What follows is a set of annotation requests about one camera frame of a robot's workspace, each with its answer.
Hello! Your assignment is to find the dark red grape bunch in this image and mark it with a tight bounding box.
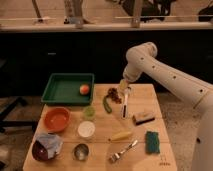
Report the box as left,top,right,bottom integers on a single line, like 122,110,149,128
108,88,122,104

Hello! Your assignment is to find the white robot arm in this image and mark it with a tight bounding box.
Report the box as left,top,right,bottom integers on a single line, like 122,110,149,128
123,42,213,171

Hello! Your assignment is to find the green plastic cup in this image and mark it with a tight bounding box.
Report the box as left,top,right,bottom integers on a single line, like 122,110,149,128
83,106,95,121

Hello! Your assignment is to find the white plastic cup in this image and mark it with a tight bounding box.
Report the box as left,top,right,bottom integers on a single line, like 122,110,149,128
77,121,95,139

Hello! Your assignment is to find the small metal cup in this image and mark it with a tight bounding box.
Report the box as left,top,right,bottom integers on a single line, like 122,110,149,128
73,144,89,161

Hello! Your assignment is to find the green chili pepper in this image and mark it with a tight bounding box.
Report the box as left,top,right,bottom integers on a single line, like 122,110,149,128
103,96,112,114

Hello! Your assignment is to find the tan block eraser brush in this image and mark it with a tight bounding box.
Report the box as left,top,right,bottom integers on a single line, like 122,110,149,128
132,112,155,126

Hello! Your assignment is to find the orange peach fruit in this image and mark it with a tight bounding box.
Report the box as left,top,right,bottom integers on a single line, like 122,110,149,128
79,84,90,95

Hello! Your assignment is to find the green plastic tray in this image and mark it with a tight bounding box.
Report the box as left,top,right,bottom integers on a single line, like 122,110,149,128
41,73,94,106

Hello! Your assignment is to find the green sponge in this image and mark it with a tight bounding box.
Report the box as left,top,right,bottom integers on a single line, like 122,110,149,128
145,131,160,154

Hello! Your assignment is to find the silver metal fork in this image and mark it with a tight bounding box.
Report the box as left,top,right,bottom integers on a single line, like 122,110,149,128
108,140,138,163

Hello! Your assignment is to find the orange plastic bowl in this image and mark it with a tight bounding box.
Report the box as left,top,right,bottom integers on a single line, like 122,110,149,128
44,107,70,133

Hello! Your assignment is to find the dark red bowl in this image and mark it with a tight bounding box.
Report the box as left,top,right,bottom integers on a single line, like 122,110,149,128
32,141,51,162

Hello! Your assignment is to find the black office chair base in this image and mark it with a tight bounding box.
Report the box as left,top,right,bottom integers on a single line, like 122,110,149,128
0,97,38,133

